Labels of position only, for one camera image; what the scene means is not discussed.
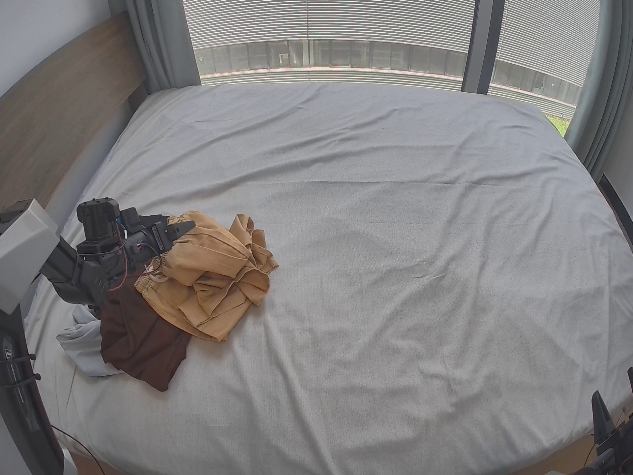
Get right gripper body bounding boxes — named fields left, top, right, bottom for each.
left=592, top=441, right=633, bottom=475

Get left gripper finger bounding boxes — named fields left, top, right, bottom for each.
left=167, top=221, right=196, bottom=245

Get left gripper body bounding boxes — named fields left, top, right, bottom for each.
left=124, top=216, right=173, bottom=266

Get tan shorts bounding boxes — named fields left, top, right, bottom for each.
left=134, top=211, right=279, bottom=342

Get bed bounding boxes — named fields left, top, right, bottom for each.
left=0, top=10, right=633, bottom=475

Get brown garment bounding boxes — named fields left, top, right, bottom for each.
left=100, top=280, right=191, bottom=392

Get pale grey garment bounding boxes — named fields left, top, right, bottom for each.
left=56, top=310, right=122, bottom=378

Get grey-green curtain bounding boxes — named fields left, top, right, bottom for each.
left=104, top=0, right=201, bottom=93
left=564, top=0, right=633, bottom=179

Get window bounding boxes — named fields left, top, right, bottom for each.
left=178, top=0, right=603, bottom=117

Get black cable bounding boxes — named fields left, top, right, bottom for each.
left=51, top=426, right=105, bottom=474
left=584, top=431, right=601, bottom=467

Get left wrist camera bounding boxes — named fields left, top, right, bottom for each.
left=119, top=207, right=144, bottom=234

